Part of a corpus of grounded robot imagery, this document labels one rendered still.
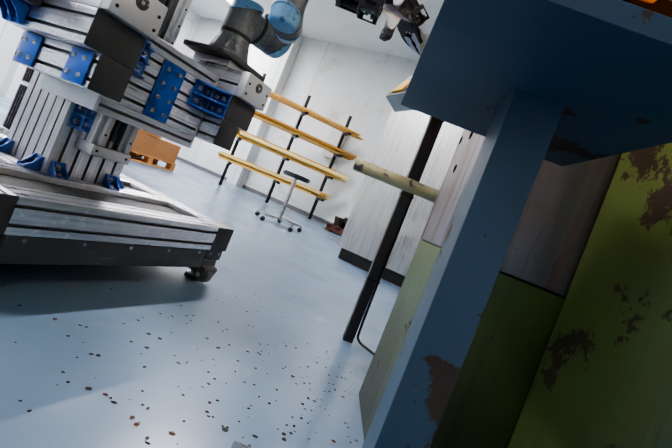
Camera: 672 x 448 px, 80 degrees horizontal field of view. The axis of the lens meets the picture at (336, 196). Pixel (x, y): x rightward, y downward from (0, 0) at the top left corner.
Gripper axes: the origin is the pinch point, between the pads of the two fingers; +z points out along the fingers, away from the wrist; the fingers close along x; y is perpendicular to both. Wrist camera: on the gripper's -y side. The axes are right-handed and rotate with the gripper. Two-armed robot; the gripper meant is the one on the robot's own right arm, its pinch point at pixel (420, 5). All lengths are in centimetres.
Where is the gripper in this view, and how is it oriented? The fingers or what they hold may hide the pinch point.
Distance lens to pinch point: 110.5
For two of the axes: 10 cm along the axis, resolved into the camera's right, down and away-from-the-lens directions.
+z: 9.3, 3.7, -0.1
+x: 0.0, -0.2, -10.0
